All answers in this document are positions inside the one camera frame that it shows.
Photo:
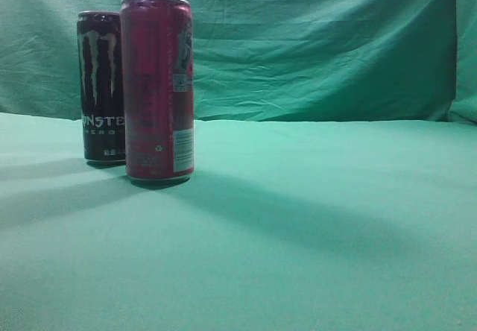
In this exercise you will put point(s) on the pink energy drink can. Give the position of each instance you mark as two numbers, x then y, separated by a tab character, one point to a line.
157	68

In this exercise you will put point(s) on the black Monster energy can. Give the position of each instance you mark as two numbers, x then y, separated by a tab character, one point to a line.
101	86

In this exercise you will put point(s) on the green backdrop cloth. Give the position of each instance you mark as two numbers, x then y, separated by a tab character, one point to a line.
265	60

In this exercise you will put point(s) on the green table cloth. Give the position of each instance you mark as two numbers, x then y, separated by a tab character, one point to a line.
283	226

